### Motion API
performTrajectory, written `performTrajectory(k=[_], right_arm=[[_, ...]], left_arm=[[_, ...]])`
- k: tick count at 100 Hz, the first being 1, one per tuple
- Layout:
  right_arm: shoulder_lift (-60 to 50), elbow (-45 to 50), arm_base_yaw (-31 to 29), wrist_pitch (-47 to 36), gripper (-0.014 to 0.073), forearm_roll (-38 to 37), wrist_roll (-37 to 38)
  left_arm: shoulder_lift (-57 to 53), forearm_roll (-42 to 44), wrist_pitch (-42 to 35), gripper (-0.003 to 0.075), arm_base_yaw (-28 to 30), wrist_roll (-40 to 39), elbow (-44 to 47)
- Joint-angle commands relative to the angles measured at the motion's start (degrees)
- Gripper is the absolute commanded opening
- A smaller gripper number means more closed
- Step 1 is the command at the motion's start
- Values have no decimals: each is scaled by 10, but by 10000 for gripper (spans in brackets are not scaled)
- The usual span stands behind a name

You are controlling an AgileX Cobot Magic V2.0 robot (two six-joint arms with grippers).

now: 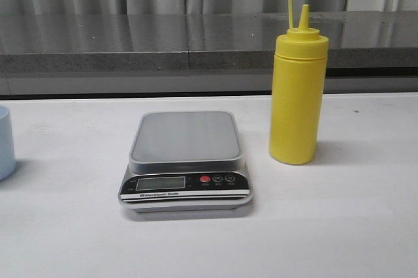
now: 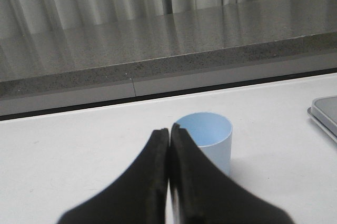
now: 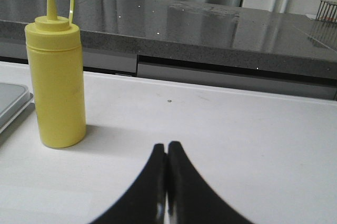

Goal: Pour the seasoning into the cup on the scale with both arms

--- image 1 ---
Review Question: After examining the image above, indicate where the yellow squeeze bottle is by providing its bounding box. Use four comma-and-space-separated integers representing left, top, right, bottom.
269, 0, 329, 164

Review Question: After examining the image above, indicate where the light blue plastic cup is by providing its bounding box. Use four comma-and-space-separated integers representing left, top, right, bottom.
0, 106, 16, 180

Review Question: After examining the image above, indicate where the silver digital kitchen scale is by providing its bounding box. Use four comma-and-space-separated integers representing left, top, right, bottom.
118, 111, 253, 213

